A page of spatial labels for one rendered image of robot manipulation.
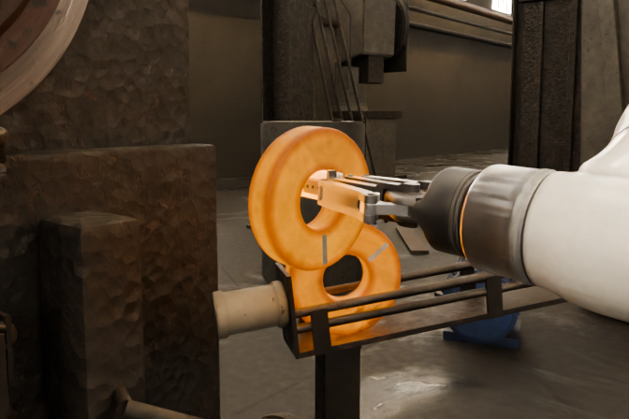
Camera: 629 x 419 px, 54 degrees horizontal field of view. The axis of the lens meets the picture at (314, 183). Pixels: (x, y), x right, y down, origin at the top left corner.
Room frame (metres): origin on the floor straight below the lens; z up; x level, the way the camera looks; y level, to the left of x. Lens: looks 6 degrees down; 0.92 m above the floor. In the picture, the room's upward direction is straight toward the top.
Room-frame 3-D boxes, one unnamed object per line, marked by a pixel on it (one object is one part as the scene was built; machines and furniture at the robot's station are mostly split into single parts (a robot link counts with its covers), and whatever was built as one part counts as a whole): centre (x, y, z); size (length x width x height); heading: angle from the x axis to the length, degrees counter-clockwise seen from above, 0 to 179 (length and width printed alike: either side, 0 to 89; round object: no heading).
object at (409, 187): (0.58, -0.05, 0.84); 0.11 x 0.01 x 0.04; 45
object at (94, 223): (0.70, 0.26, 0.68); 0.11 x 0.08 x 0.24; 50
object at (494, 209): (0.48, -0.16, 0.83); 0.09 x 0.06 x 0.09; 134
